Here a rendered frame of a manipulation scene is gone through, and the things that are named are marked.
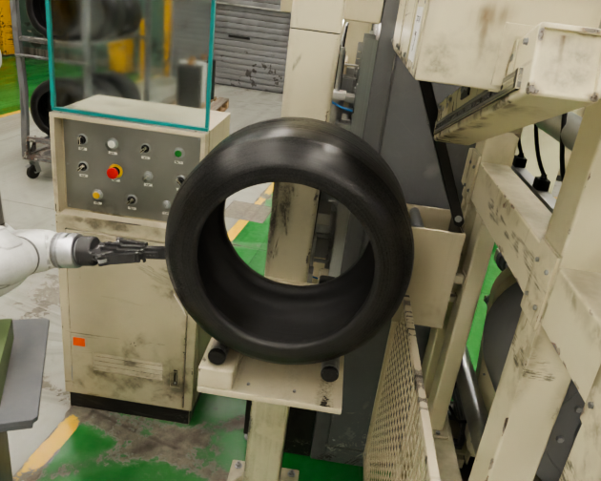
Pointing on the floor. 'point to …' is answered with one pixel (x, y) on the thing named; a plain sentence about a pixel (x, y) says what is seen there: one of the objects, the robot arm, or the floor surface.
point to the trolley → (39, 100)
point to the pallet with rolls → (216, 96)
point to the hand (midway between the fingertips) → (159, 252)
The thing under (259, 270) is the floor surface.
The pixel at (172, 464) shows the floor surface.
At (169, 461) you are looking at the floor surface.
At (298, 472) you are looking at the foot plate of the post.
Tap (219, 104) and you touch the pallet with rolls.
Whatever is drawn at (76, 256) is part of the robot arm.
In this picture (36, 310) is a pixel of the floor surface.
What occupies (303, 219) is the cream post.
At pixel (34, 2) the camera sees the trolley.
